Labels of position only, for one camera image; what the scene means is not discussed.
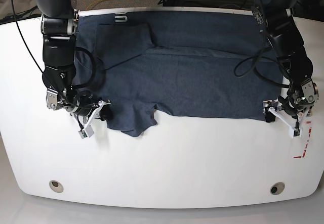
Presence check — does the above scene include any table cable grommet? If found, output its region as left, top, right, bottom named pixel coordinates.
left=270, top=182, right=285, bottom=195
left=49, top=181, right=64, bottom=193

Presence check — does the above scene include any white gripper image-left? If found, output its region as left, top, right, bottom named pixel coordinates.
left=72, top=100, right=114, bottom=129

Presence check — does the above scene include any left table cable grommet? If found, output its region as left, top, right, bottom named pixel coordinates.
left=49, top=181, right=64, bottom=193

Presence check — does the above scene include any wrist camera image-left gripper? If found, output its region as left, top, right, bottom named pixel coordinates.
left=78, top=126, right=94, bottom=139

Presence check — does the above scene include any red tape rectangle marking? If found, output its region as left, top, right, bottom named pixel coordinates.
left=293, top=120, right=312, bottom=159

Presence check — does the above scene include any right table cable grommet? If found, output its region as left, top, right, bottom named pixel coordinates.
left=270, top=182, right=285, bottom=195

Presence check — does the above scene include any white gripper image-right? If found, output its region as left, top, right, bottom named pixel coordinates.
left=263, top=99, right=312, bottom=132

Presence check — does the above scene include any black robot arm image-left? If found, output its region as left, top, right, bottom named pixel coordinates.
left=36, top=0, right=113, bottom=121

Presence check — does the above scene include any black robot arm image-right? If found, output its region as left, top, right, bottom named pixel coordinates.
left=235, top=0, right=319, bottom=137

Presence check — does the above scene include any dark blue T-shirt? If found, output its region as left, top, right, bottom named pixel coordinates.
left=77, top=11, right=281, bottom=137

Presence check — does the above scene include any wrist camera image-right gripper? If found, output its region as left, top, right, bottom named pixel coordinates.
left=289, top=127, right=303, bottom=138

